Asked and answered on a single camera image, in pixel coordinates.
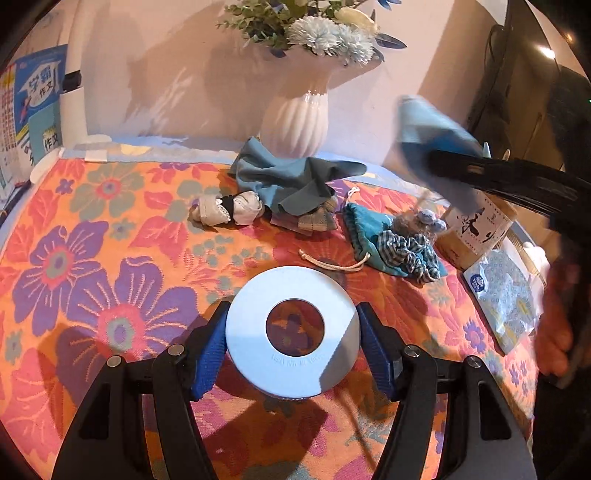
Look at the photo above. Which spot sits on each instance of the blue and white artificial flowers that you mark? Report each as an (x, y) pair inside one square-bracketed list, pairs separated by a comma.
[(323, 37)]

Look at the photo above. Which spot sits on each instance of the brown paper box with lettering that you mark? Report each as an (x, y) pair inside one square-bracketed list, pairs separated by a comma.
[(480, 235)]

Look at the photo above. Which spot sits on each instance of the grey-blue cloth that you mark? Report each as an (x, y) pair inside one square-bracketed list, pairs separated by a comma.
[(286, 180)]

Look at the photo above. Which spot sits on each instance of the checked scrunchie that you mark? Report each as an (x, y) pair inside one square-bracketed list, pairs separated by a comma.
[(406, 254)]

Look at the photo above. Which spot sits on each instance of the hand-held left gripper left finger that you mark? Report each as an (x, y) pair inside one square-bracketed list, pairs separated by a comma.
[(205, 364)]

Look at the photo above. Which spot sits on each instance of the person's right hand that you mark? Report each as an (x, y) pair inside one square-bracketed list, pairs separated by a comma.
[(554, 332)]

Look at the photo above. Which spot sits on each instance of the plaid cloth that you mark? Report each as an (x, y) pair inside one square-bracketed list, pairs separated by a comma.
[(314, 219)]

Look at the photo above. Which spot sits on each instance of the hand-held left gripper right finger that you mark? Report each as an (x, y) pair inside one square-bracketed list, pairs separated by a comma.
[(376, 350)]

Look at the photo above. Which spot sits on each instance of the white lace sock bundle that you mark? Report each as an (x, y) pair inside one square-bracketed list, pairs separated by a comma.
[(244, 207)]

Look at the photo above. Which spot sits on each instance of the white ribbed vase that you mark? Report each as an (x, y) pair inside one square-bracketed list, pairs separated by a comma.
[(295, 124)]

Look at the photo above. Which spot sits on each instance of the row of books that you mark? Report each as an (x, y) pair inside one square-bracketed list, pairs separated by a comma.
[(37, 92)]

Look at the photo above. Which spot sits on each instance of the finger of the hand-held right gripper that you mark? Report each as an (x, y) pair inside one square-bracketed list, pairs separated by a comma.
[(475, 170)]

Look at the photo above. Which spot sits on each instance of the light blue cloth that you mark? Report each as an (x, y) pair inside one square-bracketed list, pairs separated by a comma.
[(425, 134)]

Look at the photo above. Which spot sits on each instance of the orange floral woven mat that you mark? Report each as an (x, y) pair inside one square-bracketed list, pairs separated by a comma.
[(115, 258)]

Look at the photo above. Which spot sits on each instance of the black monitor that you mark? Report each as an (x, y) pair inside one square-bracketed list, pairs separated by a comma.
[(521, 69)]

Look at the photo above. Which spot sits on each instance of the blue patterned tissue packet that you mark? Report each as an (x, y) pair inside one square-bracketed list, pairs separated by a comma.
[(503, 300)]

